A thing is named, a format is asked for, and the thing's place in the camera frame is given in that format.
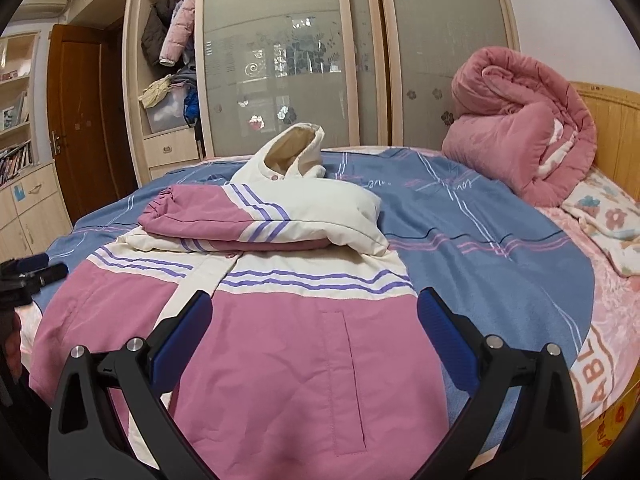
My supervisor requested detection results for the yellow crumpled cloth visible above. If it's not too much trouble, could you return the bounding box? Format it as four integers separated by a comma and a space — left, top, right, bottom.
138, 74, 172, 110

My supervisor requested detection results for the brown wooden door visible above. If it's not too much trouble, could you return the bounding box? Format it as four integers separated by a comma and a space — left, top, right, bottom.
47, 20, 138, 222

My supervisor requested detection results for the frosted glass wardrobe door right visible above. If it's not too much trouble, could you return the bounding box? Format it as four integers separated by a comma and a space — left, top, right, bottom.
381, 0, 520, 150

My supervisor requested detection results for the rolled pink quilt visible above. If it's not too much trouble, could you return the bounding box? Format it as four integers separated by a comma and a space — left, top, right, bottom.
442, 47, 597, 207

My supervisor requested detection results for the wooden bookshelf with books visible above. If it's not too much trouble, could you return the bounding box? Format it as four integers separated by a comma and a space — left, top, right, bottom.
0, 32, 39, 184

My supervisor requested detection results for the blue garment in wardrobe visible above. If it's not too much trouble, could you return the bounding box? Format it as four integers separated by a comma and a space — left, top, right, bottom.
183, 88, 200, 128

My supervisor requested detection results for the clear plastic storage box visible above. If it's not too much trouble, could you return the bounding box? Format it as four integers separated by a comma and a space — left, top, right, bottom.
145, 86, 189, 133

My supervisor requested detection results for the hanging dark brown jacket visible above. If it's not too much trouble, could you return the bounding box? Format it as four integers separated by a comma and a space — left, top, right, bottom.
141, 0, 177, 66

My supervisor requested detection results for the light wood drawer cabinet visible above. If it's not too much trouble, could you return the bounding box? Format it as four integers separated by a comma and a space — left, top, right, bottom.
0, 162, 72, 261

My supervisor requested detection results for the floral cream blanket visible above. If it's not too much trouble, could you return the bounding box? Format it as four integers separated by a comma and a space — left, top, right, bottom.
561, 167, 640, 278

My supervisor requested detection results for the pink and white hooded jacket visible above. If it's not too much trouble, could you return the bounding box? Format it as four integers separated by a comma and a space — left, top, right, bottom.
30, 124, 448, 479

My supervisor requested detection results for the left hand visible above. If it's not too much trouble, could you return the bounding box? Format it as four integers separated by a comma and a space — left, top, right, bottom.
2, 312, 23, 382

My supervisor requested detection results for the blue patterned bed blanket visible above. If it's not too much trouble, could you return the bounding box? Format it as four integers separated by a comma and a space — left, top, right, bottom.
31, 146, 597, 453

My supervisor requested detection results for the hanging pink puffer jacket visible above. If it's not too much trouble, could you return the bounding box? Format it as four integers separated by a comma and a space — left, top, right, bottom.
158, 0, 196, 66

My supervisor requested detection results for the wooden headboard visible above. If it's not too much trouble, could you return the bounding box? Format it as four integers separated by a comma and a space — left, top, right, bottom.
572, 81, 640, 200

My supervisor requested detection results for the frosted glass wardrobe door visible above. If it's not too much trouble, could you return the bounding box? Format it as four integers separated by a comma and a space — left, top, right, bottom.
381, 0, 520, 150
202, 0, 359, 156

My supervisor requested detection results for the wall air conditioner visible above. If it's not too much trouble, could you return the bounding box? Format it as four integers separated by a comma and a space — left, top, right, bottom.
12, 0, 70, 21

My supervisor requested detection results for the open wardrobe shelf unit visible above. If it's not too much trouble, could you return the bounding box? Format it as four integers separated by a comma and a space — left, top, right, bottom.
122, 0, 202, 184

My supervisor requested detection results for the frosted glass wardrobe door left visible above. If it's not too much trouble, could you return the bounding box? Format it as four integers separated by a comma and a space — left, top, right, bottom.
202, 0, 359, 156

